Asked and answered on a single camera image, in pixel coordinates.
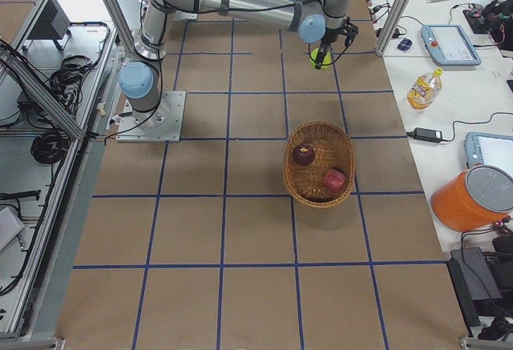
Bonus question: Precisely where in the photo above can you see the far teach pendant tablet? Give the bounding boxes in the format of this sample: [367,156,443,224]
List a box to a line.
[421,25,482,66]

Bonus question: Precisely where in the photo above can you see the dark red apple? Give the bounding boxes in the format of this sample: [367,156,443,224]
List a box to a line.
[293,143,315,167]

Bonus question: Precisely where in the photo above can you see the orange bucket with lid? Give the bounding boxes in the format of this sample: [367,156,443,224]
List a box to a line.
[430,165,512,232]

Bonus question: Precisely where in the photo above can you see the yellow drink bottle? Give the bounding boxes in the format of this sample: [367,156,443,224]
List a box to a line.
[406,68,443,110]

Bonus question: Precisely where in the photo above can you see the teach pendant tablet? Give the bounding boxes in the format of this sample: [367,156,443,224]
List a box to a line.
[421,25,482,66]
[464,131,512,175]

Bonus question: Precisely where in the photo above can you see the black power adapter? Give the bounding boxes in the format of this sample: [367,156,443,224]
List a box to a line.
[406,127,444,143]

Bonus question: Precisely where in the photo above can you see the small dark blue pouch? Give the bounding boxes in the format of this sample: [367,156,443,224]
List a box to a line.
[397,38,413,51]

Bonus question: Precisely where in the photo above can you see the coiled black cables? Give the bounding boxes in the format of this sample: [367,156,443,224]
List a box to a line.
[30,129,67,166]

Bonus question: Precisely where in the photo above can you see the aluminium frame post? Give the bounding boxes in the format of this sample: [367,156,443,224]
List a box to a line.
[375,0,409,57]

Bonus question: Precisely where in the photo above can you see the near teach pendant tablet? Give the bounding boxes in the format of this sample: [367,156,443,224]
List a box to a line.
[464,131,512,175]

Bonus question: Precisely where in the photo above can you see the woven wicker basket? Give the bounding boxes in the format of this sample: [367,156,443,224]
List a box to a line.
[283,122,356,208]

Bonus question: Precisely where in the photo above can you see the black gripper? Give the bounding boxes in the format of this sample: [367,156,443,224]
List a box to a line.
[313,26,345,70]

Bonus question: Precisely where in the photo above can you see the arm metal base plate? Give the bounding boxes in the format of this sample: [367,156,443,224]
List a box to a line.
[115,91,187,143]
[174,10,198,22]

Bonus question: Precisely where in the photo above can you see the green apple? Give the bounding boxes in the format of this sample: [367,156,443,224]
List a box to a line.
[309,48,332,70]

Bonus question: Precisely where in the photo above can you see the red yellow streaked apple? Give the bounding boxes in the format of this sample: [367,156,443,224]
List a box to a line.
[321,168,346,193]

